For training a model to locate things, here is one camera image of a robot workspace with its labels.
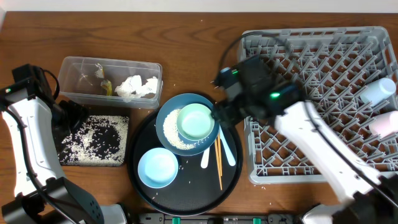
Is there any light blue saucer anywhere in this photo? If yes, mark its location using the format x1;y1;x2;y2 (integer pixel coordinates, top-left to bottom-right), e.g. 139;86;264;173
137;147;179;189

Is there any yellow green snack wrapper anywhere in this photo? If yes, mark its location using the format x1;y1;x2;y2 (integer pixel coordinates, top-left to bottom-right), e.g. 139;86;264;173
100;80;113;96

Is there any white rice pile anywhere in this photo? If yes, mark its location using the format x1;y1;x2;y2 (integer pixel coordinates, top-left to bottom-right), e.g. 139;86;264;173
57;108;210;166

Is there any clear plastic waste bin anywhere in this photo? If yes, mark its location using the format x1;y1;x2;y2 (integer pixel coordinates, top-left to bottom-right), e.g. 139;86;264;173
58;57;162;109

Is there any round black serving tray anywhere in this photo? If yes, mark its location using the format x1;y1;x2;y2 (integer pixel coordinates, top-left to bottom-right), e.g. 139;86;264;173
126;111;243;216

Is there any wooden chopstick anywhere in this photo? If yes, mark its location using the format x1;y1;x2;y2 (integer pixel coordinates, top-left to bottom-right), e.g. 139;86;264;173
217;134;223;190
214;137;221;177

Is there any white tissue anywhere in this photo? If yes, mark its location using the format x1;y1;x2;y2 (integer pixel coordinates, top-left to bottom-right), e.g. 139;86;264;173
141;77;158;95
115;75;144;103

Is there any small white cup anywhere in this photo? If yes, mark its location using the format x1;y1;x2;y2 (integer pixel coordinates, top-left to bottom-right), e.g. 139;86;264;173
359;78;396;106

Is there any dark blue plate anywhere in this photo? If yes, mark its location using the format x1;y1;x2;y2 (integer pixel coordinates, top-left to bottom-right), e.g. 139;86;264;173
155;93;220;156

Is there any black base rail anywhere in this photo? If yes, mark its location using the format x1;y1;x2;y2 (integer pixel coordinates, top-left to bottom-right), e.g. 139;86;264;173
135;213;298;224

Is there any black rectangular tray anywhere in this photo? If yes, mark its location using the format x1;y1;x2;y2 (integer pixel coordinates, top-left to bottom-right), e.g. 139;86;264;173
54;107;131;167

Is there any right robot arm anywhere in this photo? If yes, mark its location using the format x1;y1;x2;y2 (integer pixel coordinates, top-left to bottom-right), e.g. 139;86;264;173
212;55;397;224

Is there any white plastic spoon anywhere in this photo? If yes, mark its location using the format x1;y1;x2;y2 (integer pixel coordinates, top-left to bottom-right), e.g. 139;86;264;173
219;126;236;166
200;147;210;169

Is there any pink cup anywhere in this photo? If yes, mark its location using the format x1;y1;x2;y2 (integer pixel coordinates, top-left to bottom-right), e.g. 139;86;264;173
369;111;397;138

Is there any light green bowl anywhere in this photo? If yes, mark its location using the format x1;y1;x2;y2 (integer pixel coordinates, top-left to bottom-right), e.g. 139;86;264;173
176;103;215;141

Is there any grey dishwasher rack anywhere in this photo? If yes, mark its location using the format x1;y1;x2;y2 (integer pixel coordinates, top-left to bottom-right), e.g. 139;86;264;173
238;26;397;185

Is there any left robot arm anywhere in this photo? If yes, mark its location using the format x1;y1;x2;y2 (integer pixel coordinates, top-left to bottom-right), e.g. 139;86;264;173
1;64;132;224

